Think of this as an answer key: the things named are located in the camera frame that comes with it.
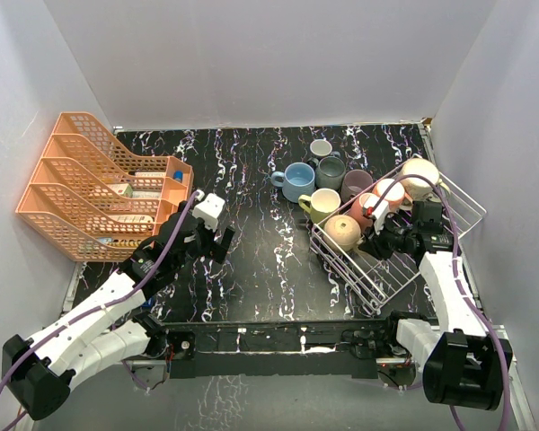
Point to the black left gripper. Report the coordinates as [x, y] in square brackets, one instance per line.
[213, 250]

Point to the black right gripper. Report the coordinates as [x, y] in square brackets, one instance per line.
[373, 242]

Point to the salmon pink speckled mug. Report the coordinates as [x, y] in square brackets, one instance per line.
[397, 197]

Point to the pink mug cream inside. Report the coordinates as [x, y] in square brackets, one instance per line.
[359, 207]

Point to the brown ceramic mug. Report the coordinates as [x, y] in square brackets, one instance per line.
[342, 233]

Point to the cream floral mug green inside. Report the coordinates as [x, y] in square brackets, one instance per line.
[420, 172]

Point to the yellow green mug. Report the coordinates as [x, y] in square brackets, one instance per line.
[320, 204]

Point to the grey green mug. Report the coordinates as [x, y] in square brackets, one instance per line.
[330, 173]

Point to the light blue mug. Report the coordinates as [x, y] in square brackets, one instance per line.
[297, 180]

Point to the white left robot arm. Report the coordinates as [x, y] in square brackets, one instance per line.
[41, 371]

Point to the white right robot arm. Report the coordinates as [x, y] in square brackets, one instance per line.
[462, 364]

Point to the mauve purple mug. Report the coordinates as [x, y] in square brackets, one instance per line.
[354, 182]

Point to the blue cap bottle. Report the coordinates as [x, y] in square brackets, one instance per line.
[178, 175]

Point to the green white box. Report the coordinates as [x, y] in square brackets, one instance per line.
[122, 189]

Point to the small white grey mug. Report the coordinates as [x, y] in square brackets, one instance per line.
[321, 148]

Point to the orange plastic file organizer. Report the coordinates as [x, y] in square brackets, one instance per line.
[68, 202]

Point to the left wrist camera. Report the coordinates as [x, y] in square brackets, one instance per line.
[209, 208]

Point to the white wire dish rack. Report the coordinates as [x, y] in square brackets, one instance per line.
[375, 282]

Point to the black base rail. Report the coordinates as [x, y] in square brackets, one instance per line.
[360, 349]

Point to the aluminium frame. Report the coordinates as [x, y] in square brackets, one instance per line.
[148, 379]

